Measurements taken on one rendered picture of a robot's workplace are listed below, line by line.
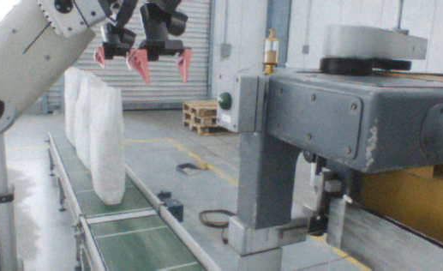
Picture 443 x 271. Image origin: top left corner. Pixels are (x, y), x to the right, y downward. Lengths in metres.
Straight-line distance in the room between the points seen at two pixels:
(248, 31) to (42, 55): 8.44
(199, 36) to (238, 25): 1.00
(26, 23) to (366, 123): 0.80
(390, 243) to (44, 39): 0.84
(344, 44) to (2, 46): 0.75
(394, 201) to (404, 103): 0.38
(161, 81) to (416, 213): 7.88
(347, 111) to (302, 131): 0.09
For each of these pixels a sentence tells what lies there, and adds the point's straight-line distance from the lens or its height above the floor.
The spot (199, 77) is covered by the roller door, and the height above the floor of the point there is 0.67.
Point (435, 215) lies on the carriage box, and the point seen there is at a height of 1.10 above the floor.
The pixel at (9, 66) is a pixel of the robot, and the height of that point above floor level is 1.30.
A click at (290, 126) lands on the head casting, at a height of 1.26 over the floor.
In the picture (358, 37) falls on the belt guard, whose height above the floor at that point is 1.40.
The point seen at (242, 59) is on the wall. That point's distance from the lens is 9.31.
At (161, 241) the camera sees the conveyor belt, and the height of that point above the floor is 0.38.
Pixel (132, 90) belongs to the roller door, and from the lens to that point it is 8.36.
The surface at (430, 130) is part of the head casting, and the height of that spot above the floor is 1.28.
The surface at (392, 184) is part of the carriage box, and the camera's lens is 0.86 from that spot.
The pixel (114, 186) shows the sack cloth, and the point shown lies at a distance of 2.63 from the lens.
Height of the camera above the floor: 1.37
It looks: 13 degrees down
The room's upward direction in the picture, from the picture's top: 3 degrees clockwise
